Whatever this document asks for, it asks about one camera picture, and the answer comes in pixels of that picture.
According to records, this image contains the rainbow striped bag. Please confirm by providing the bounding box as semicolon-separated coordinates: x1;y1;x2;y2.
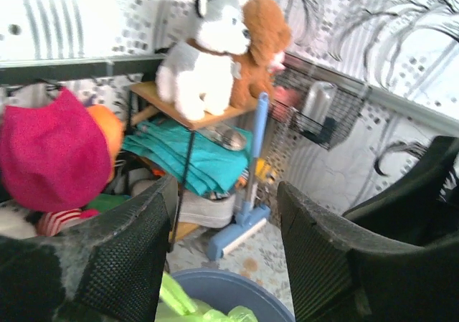
83;194;131;213

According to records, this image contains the white husky plush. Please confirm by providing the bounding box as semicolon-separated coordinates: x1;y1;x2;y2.
156;0;250;121

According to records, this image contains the blue trash bin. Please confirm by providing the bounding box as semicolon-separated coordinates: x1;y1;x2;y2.
172;268;295;322

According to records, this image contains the white pink plush doll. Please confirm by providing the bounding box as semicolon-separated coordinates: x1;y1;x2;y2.
1;200;99;240

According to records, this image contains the blue floor mop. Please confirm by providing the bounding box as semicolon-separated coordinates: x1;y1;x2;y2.
207;93;270;261

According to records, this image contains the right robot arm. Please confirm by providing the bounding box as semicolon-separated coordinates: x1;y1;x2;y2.
343;136;458;245

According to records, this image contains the brown teddy bear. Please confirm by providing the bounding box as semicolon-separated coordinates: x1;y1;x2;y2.
230;0;291;109

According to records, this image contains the yellow plush toy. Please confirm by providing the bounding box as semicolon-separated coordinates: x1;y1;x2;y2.
256;158;277;184

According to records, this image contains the silver foil pouch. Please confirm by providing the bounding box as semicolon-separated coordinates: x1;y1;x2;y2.
302;81;338;124

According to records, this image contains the black wire basket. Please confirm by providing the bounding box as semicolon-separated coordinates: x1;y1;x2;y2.
270;54;372;150

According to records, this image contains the orange plush toy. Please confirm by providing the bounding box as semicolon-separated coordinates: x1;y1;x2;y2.
87;105;124;182

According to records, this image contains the wooden shelf rack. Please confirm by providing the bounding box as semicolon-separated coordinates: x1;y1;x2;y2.
127;80;257;253

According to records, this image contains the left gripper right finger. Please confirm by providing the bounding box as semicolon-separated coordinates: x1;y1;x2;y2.
277;181;458;321

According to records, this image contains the magenta cloth bag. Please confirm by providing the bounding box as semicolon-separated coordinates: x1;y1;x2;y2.
1;89;112;212

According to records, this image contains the teal folded cloth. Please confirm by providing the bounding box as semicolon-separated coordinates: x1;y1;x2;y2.
121;120;254;197

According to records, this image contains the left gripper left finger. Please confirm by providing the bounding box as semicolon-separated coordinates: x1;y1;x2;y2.
1;175;177;321

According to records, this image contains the green trash bag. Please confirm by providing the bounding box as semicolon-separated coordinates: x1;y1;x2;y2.
154;271;257;322

